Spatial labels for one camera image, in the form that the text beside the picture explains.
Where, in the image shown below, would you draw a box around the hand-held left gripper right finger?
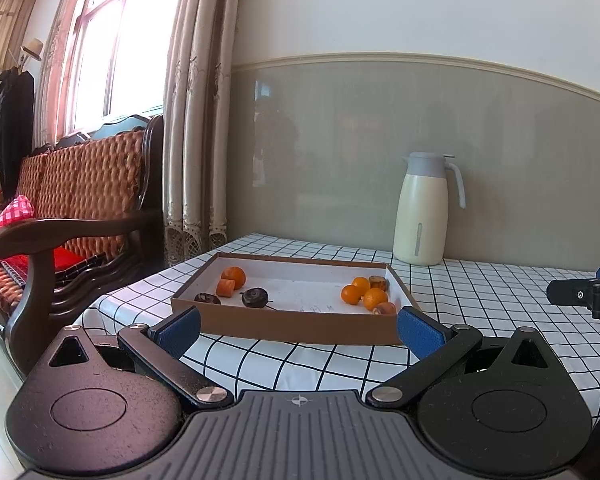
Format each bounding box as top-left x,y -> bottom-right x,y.
364,305 -> 575,407

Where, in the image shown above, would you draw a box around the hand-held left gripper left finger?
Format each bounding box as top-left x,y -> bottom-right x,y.
24,305 -> 235,408

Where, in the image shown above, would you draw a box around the large orange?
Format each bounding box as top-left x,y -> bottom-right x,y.
362,288 -> 389,310

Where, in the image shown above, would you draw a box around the brown cardboard box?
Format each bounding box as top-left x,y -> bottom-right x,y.
170,252 -> 422,347

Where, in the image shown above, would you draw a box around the white black checked tablecloth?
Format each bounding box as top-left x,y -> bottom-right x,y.
72,232 -> 600,411

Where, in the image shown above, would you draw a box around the cream thermos jug grey lid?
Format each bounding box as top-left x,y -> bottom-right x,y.
393,152 -> 467,267

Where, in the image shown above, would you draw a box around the black checked seat pad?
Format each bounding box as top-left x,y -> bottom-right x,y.
2,254 -> 107,288

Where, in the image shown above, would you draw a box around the wooden sofa orange cushions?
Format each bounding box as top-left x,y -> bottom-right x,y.
0,114 -> 166,376

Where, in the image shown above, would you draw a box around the red white checked cloth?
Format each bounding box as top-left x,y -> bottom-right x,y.
0,196 -> 35,271

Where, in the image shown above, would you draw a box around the beige lace-hem curtain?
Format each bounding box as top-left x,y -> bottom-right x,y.
162,0 -> 241,268

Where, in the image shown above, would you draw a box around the black jacket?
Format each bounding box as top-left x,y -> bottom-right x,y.
0,69 -> 36,201

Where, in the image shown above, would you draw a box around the window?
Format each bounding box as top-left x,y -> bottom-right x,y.
62,0 -> 191,136

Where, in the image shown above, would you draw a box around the sheer pink curtain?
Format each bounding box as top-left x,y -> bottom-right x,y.
35,0 -> 96,146

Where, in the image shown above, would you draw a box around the coat rack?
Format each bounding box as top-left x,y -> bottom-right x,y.
7,47 -> 31,73

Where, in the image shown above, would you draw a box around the straw hat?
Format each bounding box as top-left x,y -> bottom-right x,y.
21,37 -> 45,62

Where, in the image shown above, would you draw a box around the beige pleated curtain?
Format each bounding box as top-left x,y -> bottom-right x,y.
0,0 -> 41,76

